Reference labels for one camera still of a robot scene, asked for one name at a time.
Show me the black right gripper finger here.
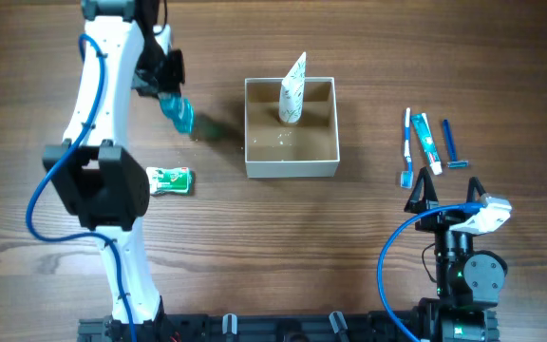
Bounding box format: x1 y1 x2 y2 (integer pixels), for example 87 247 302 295
404 167 439 214
466 177 486 202

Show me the blue mouthwash bottle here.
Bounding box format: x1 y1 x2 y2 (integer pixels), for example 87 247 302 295
158 93 195 135

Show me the green Dettol soap bar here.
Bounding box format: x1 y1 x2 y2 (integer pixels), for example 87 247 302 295
146 167 194 196

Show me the white lotion tube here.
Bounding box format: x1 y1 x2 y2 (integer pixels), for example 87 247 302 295
278 52 307 124

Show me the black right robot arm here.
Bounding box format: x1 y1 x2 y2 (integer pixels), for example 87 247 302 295
404 167 512 342

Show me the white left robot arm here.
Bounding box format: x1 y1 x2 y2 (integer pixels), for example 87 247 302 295
26 1 185 341

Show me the blue white toothbrush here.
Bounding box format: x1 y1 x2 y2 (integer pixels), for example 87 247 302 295
400 107 413 189

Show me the blue disposable razor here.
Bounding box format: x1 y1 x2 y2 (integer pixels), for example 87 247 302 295
443 119 469 169

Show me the teal toothpaste tube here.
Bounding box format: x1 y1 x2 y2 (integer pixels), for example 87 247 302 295
410 113 443 176

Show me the white cardboard box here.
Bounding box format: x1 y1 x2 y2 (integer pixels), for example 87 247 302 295
244 77 341 179

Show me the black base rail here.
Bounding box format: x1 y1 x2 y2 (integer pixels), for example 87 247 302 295
76 311 500 342

